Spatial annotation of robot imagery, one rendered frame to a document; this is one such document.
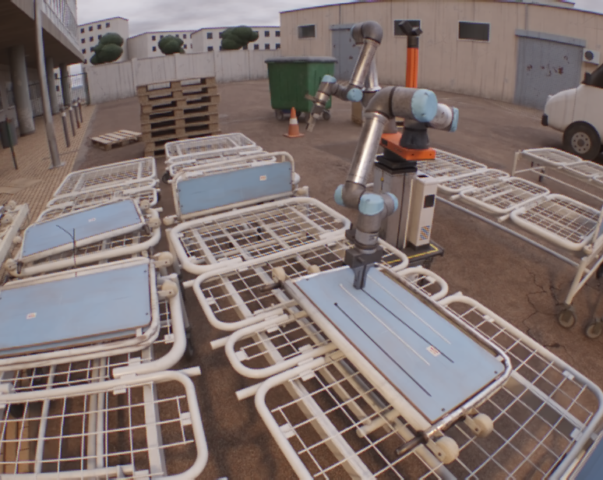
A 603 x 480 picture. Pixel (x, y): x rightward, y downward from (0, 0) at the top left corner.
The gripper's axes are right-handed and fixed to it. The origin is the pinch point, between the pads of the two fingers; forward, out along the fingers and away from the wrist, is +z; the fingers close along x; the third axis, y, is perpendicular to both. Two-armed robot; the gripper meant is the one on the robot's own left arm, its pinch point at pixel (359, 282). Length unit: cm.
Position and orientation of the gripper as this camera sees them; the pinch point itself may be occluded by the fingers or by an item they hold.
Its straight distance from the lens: 127.7
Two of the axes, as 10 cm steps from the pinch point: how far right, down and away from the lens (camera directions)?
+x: 8.6, -1.8, 4.8
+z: -0.6, 9.0, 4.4
